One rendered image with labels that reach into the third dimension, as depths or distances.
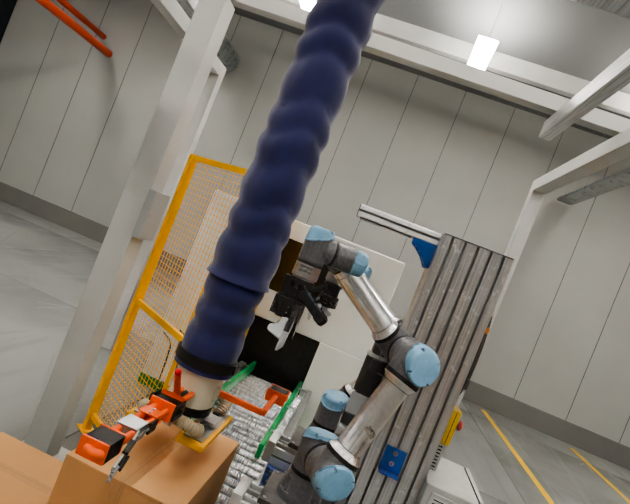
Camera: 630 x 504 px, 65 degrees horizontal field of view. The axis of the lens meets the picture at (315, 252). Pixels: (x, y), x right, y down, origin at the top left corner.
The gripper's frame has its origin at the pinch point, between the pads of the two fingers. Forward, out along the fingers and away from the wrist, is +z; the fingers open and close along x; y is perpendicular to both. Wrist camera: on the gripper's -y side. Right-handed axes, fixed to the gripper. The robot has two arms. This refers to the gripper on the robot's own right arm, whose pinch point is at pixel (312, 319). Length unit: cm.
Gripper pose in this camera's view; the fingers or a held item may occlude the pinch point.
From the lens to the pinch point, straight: 234.8
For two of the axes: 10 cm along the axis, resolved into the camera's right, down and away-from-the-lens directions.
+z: -3.7, 9.3, 0.0
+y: 8.5, 3.4, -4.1
